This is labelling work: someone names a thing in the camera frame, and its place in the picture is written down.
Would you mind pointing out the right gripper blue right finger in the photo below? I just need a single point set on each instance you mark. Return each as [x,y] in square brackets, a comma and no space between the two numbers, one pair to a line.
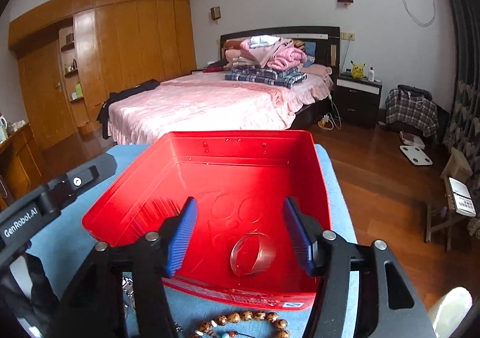
[303,233]

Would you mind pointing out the silver wrist watch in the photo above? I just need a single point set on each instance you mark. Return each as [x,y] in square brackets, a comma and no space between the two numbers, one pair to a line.
[128,291]

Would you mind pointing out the white bathroom scale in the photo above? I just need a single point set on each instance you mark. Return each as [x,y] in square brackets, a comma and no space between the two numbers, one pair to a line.
[415,155]

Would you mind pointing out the blue table cloth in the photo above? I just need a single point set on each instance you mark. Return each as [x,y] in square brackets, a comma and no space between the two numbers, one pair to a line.
[64,244]

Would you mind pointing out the white box on stool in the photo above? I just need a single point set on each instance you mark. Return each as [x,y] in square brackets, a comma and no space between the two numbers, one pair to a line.
[462,201]

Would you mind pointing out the wooden side cabinet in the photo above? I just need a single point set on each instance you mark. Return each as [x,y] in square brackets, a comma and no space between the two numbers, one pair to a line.
[23,167]

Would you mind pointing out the left wall lamp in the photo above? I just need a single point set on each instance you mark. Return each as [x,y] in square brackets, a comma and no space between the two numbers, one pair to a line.
[215,13]

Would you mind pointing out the wooden wardrobe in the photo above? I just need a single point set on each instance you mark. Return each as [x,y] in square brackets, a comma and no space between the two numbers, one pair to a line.
[72,54]

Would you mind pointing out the black garment on bed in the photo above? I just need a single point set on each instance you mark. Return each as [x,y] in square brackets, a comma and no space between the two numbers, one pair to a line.
[103,115]

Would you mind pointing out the bed with pink cover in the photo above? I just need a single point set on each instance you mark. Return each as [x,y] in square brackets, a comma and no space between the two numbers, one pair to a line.
[205,101]

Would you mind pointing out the small wooden stool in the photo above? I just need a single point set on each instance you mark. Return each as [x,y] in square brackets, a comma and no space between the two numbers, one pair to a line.
[443,218]

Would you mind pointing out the white kettle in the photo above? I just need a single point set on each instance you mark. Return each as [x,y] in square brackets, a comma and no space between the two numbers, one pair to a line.
[3,129]

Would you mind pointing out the white lotion bottle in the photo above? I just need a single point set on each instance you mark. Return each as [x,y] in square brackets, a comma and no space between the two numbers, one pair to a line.
[371,75]

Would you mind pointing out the yellow pikachu toy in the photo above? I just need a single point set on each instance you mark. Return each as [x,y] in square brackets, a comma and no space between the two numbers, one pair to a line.
[357,70]

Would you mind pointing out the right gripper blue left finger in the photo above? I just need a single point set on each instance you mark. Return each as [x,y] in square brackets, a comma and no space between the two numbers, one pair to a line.
[176,236]

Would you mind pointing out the white plastic bag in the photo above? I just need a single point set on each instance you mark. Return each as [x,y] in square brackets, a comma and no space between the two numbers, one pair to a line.
[449,311]

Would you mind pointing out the plaid bag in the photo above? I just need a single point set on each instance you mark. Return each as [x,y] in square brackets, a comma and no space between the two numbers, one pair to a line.
[415,110]

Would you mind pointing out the dark patterned curtain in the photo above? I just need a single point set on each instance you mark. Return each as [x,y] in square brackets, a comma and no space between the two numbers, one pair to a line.
[463,128]

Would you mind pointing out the red tin box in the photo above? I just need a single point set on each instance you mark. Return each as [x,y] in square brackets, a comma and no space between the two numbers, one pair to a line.
[240,180]

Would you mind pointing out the black white nightstand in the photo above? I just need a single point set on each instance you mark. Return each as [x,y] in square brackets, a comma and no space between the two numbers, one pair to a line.
[358,100]

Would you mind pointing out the pile of folded clothes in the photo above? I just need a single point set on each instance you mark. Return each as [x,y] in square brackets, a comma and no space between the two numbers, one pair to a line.
[265,59]

